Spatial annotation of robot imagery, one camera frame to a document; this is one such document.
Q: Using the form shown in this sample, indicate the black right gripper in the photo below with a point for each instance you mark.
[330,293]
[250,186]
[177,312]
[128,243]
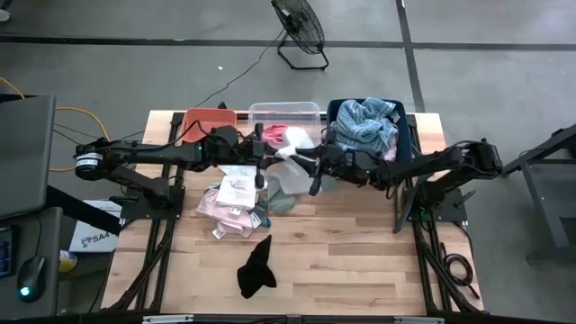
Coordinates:
[339,162]

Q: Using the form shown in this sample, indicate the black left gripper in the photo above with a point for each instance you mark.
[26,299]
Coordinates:
[256,153]

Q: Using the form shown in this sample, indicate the rose pink cloth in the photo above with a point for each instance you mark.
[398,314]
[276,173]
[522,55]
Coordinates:
[274,133]

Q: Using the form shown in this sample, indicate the large white cloth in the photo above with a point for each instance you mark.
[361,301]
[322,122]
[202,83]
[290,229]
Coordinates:
[297,137]

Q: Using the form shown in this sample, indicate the small white cloth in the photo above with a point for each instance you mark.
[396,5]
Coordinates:
[236,191]

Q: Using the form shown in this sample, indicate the blue plaid cloth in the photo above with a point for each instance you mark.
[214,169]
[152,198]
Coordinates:
[364,126]

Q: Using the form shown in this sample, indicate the pale pink cloth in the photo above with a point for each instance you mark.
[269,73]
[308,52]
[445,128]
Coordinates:
[225,218]

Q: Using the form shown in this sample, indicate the black cloth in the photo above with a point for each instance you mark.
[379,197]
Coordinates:
[256,274]

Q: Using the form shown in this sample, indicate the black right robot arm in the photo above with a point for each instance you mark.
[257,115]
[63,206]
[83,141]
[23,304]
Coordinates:
[427,164]

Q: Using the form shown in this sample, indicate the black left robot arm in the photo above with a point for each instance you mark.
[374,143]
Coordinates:
[148,155]

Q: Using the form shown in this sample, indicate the grey-green cloth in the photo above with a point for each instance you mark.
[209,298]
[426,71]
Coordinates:
[282,204]

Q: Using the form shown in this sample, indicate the clear plastic bin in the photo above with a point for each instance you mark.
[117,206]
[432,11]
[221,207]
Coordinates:
[288,112]

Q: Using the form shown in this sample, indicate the orange plastic bin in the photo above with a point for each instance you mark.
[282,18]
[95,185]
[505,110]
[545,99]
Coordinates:
[209,119]

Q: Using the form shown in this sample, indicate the white paper tag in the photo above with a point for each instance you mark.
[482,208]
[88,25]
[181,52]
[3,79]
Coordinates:
[255,220]
[218,234]

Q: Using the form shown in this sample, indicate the black floor fan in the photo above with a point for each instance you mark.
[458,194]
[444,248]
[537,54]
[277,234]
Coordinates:
[299,22]

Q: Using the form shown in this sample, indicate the white cardboard box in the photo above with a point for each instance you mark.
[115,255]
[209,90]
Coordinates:
[94,225]

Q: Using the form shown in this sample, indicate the yellow round container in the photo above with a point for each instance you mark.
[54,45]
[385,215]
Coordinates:
[67,262]

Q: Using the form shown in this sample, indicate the dark grey computer desk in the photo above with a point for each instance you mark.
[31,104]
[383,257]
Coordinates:
[45,234]

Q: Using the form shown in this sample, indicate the black standing desk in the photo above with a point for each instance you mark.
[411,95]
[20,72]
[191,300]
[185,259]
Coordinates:
[542,211]

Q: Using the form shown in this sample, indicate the black computer mouse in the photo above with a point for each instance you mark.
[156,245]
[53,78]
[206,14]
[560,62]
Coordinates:
[31,276]

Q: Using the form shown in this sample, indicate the black keyboard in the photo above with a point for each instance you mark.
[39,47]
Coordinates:
[6,252]

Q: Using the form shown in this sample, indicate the person's shoe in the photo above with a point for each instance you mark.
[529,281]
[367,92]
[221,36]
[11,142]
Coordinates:
[3,15]

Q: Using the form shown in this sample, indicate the silver aluminium bracket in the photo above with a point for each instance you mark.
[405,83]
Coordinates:
[418,320]
[168,319]

